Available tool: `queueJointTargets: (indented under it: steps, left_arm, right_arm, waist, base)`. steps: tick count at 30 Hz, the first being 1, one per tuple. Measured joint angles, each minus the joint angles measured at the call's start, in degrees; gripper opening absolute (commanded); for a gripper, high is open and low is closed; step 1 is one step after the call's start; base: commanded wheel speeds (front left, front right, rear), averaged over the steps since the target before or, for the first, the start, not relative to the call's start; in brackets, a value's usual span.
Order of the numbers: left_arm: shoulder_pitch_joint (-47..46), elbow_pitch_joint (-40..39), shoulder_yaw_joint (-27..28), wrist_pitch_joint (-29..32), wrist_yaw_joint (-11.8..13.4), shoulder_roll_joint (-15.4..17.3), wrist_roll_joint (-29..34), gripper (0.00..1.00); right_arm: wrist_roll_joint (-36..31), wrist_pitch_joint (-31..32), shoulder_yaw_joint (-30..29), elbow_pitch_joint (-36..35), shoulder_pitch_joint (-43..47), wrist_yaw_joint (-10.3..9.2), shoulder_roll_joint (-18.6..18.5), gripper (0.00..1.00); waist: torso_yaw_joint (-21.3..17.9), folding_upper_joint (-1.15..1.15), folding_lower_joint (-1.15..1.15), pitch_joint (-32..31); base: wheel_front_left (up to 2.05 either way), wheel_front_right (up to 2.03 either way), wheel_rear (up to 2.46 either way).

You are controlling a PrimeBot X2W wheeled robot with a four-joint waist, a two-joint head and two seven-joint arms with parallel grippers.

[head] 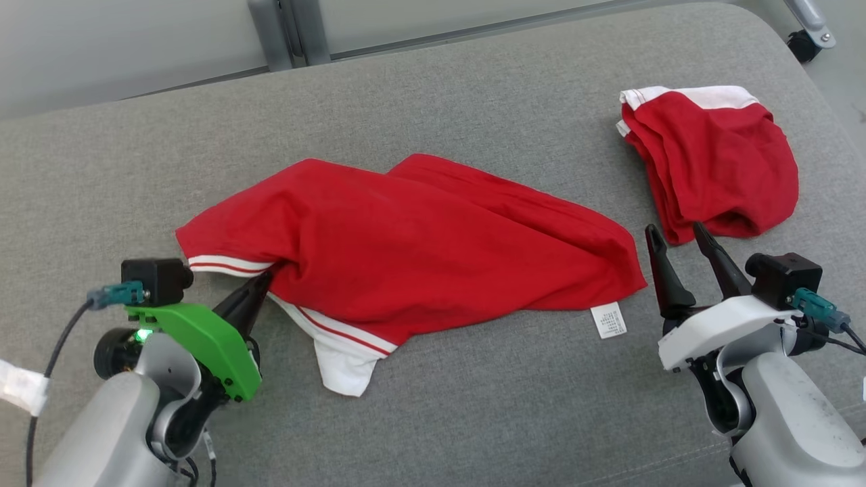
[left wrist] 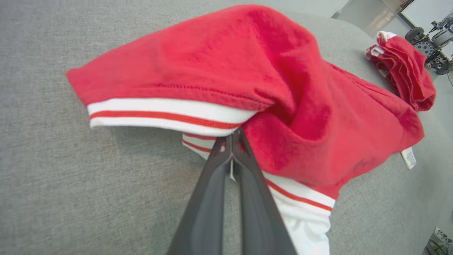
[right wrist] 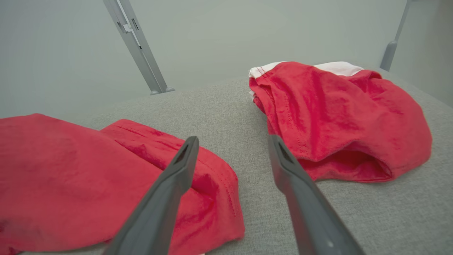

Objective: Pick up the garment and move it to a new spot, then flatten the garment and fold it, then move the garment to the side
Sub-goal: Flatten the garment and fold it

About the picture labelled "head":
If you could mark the red jersey number 23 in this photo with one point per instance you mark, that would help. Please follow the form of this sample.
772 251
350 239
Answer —
419 243

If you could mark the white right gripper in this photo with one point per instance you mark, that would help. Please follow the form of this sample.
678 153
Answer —
724 325

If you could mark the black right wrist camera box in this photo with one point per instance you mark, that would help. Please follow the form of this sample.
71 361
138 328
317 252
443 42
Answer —
785 277

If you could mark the grey partition base rail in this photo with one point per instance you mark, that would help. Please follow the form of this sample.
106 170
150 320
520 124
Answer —
473 30
203 80

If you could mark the grey partition post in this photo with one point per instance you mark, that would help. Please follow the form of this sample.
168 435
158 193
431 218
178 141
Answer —
269 34
308 30

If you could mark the red garment with white stripe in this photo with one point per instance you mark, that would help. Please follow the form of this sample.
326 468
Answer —
724 162

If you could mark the grey metal frame leg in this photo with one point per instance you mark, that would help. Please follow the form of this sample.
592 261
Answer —
812 20

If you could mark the black caster wheel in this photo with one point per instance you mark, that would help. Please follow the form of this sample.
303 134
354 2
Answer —
804 47

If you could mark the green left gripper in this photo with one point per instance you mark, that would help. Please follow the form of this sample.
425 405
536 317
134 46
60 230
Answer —
203 341

